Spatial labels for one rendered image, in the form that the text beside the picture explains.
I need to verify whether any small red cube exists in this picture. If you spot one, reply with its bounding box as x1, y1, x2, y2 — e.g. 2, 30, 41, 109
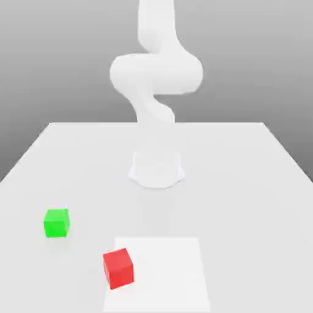
102, 247, 135, 291

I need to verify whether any small green cube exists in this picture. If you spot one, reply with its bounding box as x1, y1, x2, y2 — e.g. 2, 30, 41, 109
43, 208, 70, 238

